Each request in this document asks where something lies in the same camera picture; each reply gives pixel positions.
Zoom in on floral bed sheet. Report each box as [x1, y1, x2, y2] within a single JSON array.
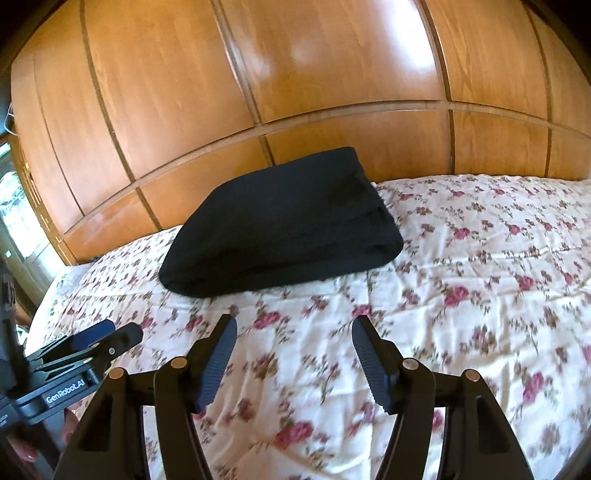
[[25, 173, 591, 480]]

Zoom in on window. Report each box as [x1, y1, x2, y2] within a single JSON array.
[[0, 138, 35, 260]]

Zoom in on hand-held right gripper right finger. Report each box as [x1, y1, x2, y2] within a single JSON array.
[[352, 315, 535, 480]]

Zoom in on black pants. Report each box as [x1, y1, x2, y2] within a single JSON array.
[[158, 147, 404, 298]]

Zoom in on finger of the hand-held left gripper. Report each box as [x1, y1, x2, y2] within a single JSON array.
[[25, 320, 116, 368], [34, 322, 144, 385]]

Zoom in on person's left hand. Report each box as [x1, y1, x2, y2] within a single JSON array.
[[17, 408, 80, 463]]

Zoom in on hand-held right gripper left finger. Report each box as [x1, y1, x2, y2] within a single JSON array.
[[53, 314, 238, 480]]

